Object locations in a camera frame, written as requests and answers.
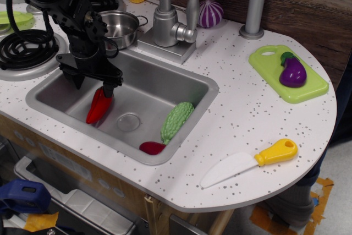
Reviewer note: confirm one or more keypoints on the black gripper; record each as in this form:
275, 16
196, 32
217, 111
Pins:
87, 56

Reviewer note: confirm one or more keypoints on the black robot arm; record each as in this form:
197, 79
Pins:
59, 9

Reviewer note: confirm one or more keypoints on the small steel pot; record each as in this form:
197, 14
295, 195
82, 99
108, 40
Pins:
122, 29

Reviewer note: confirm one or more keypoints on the purple toy eggplant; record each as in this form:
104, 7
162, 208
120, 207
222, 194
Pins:
293, 74

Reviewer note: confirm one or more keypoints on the red toy pepper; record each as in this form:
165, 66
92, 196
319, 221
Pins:
99, 106

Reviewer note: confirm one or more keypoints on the steel sink basin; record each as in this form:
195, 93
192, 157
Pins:
151, 89

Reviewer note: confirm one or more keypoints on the black front stove burner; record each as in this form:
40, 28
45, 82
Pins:
19, 54

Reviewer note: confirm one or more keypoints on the black stove burner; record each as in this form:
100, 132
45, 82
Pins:
19, 54
104, 5

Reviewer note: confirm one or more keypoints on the black rear stove burner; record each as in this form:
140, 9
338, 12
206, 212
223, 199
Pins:
104, 5

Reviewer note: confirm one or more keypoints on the dark red toy vegetable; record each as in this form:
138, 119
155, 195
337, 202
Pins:
152, 147

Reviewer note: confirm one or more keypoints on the silver toy faucet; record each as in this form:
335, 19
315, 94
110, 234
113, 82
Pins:
169, 38

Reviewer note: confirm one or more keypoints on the green toy bitter gourd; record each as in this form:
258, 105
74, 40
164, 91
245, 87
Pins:
174, 121

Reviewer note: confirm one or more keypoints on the light green toy plate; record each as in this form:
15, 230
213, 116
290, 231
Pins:
20, 18

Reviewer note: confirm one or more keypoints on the blue clamp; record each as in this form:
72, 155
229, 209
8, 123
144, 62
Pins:
24, 196

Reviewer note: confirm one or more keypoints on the purple white toy onion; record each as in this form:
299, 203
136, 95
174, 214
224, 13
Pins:
211, 14

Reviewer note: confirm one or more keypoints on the yellow white toy knife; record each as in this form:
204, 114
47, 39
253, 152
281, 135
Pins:
232, 165

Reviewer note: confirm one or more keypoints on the green toy cutting board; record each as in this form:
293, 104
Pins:
266, 61

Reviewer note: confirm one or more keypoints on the grey support pole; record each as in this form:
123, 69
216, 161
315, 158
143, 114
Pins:
252, 29

